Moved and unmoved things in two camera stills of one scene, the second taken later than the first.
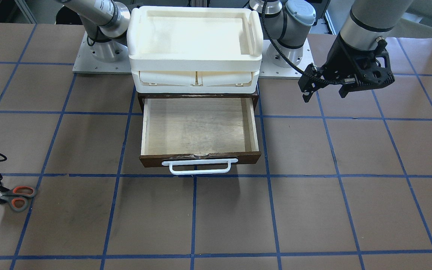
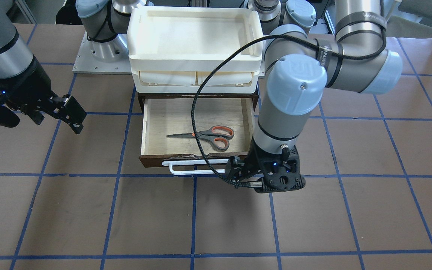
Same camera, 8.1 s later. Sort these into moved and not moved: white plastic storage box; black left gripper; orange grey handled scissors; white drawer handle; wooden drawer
Moved: black left gripper; orange grey handled scissors
Not moved: white plastic storage box; wooden drawer; white drawer handle
